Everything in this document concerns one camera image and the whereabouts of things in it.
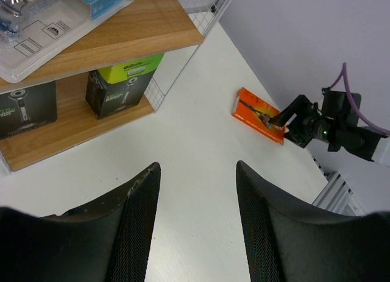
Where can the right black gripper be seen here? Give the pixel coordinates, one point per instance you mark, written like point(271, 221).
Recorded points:
point(308, 124)

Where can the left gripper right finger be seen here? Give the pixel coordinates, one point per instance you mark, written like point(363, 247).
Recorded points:
point(287, 239)

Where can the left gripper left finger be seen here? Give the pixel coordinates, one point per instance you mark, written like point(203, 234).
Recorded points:
point(106, 239)

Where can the black green razor box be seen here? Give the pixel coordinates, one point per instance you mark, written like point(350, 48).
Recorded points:
point(28, 108)
point(115, 88)

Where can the white blister razor pack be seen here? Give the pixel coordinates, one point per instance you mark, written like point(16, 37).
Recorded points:
point(35, 31)

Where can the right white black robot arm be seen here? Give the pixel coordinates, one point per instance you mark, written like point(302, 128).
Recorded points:
point(335, 123)

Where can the aluminium mounting rail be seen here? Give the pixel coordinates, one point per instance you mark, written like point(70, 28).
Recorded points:
point(337, 196)

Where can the white wire wooden shelf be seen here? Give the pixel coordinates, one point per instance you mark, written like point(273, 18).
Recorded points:
point(142, 29)

